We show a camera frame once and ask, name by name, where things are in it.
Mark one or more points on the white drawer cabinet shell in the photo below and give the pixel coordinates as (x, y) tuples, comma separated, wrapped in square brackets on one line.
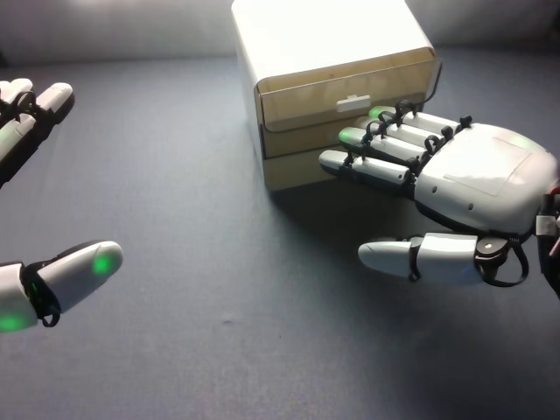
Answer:
[(315, 39)]

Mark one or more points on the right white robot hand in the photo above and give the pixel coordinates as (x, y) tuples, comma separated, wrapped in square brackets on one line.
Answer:
[(481, 184)]

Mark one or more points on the grey table cloth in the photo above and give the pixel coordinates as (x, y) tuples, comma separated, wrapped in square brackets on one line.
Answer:
[(175, 359)]

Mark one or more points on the white backdrop sheet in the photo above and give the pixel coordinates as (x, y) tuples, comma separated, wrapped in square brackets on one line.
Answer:
[(109, 26)]

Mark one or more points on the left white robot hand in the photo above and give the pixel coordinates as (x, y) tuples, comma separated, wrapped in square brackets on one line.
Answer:
[(79, 273)]

